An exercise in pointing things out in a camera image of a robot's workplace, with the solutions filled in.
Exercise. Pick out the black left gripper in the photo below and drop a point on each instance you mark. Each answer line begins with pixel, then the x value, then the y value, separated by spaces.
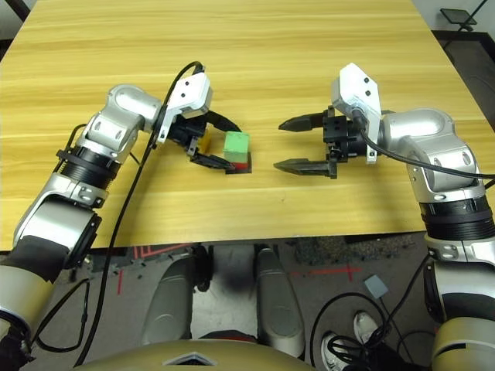
pixel 187 133

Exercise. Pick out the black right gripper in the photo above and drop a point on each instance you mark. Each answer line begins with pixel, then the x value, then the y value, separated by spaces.
pixel 344 137

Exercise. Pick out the green wooden block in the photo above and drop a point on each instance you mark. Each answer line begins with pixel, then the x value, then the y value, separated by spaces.
pixel 236 147

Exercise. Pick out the red wooden block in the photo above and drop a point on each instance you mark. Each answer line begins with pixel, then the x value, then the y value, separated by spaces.
pixel 241 166

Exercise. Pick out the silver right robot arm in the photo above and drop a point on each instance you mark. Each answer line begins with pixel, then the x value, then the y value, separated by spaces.
pixel 425 127

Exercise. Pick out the yellow wooden block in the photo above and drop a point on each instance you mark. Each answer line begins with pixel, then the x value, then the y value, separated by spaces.
pixel 206 143

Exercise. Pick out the black square marker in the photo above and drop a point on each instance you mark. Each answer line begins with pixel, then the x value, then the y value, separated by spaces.
pixel 239 172

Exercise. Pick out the dark speckled floor mat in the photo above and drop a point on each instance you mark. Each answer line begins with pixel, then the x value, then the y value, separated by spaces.
pixel 321 249

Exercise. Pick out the black mat with red lines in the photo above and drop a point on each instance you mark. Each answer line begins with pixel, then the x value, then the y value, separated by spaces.
pixel 154 251

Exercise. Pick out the small grey box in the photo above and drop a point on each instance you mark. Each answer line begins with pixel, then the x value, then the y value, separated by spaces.
pixel 375 286

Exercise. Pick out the grey robot right leg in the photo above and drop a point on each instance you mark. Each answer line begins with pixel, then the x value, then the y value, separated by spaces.
pixel 278 305

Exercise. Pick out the grey robot leg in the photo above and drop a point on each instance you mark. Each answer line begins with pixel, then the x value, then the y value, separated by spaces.
pixel 170 305
pixel 278 305

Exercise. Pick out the grey robot left leg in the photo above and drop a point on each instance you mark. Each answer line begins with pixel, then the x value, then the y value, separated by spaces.
pixel 170 305

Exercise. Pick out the white sneaker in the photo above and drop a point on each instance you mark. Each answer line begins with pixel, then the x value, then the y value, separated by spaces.
pixel 332 355
pixel 363 322

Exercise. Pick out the tan robot torso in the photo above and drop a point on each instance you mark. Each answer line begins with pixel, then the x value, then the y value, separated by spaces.
pixel 154 357

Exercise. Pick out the black metal leg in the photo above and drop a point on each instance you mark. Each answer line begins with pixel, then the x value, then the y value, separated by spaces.
pixel 21 9

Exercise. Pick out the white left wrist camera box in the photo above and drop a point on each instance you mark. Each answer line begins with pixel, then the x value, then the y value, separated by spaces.
pixel 191 90

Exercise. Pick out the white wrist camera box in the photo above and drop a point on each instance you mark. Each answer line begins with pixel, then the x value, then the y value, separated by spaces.
pixel 191 90
pixel 356 85

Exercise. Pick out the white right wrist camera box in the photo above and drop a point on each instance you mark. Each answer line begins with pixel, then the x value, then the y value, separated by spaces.
pixel 356 85

